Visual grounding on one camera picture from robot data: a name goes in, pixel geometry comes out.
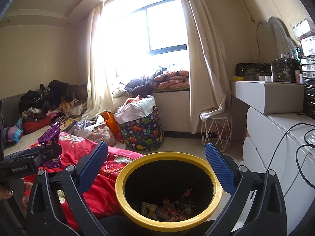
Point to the row of small white jars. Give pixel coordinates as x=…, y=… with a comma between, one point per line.
x=265, y=78

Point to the striped purple-blue cloth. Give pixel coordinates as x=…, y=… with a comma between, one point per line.
x=13, y=132

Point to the white rounded drawer cabinet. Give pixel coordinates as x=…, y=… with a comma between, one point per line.
x=270, y=152

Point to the pink floral bag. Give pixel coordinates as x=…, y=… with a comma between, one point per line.
x=103, y=134

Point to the white plastic bag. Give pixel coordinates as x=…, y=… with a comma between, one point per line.
x=137, y=109

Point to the pile of dark clothes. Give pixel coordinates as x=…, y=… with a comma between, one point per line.
x=54, y=95

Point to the clear drawer organiser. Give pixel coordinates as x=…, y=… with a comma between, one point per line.
x=283, y=70

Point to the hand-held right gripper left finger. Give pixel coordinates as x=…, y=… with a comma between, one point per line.
x=94, y=163

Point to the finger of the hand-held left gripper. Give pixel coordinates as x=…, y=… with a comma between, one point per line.
x=50, y=153

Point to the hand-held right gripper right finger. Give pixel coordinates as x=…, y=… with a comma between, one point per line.
x=220, y=169

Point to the black drawer organiser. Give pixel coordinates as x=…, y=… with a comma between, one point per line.
x=310, y=95

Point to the grey headboard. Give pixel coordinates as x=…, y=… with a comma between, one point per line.
x=11, y=103

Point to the white and lilac garment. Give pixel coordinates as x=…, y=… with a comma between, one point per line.
x=83, y=127

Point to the white vanity desk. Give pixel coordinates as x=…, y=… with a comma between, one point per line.
x=268, y=95

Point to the cream curtain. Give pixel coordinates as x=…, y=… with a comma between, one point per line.
x=98, y=66
x=204, y=66

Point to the dinosaur print laundry basket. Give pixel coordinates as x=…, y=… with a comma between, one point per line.
x=142, y=132

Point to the orange bag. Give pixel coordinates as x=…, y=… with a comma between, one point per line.
x=110, y=125

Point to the red floral blanket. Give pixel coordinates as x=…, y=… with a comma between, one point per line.
x=98, y=201

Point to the beige bed sheet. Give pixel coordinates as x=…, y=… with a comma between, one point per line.
x=24, y=139

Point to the orange patterned quilt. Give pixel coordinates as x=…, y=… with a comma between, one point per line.
x=172, y=78

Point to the pile of snack wrappers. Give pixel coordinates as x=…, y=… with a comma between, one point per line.
x=177, y=207

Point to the wavy-framed mirror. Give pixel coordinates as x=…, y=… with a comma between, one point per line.
x=273, y=34

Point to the purple foil wrapper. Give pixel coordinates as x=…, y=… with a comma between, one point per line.
x=51, y=134

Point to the dark cosmetic bag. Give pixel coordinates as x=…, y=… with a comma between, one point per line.
x=251, y=70

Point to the tall clear storage boxes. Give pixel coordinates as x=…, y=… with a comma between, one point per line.
x=307, y=46

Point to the yellow-rimmed black trash bin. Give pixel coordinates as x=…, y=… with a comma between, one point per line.
x=120, y=179

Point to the person's left hand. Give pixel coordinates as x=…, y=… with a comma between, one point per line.
x=8, y=193

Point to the dark jacket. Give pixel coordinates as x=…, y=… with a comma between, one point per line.
x=140, y=86

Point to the black-framed window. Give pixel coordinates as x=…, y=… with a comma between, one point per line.
x=167, y=48

